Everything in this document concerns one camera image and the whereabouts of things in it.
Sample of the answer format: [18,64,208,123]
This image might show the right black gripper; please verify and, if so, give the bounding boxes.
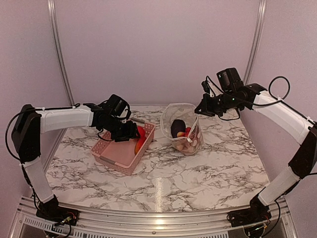
[194,90,242,117]

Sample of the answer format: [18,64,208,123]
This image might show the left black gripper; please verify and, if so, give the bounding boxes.
[101,115,140,142]

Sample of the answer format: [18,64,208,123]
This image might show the red toy ball fruit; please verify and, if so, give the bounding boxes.
[137,126,146,138]

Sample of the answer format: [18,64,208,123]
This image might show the red cherry bunch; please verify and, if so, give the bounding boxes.
[175,126,201,152]

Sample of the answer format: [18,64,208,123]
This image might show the pink perforated plastic basket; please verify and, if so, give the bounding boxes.
[91,121,156,176]

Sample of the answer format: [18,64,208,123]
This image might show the purple toy eggplant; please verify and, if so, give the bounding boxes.
[170,119,186,138]

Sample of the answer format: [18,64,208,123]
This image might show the clear zip top bag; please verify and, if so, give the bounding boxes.
[160,103,204,155]

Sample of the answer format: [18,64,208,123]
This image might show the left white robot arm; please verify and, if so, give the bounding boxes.
[11,94,140,221]

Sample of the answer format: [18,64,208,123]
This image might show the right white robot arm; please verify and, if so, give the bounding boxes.
[195,68,317,222]

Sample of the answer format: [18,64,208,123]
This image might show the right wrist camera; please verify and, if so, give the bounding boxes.
[201,80,215,97]

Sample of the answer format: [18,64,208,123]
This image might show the aluminium front frame rail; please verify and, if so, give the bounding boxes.
[9,195,298,238]

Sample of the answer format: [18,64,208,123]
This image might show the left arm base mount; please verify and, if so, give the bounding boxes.
[36,206,79,226]

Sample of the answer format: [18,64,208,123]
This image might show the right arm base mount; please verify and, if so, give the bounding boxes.
[226,208,271,227]

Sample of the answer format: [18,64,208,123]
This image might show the right aluminium corner post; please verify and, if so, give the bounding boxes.
[243,0,267,84]

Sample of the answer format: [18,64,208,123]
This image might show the aluminium corner post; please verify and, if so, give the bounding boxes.
[243,0,267,84]
[47,0,76,107]

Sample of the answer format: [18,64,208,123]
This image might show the left aluminium corner post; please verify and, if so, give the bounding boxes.
[47,0,76,107]

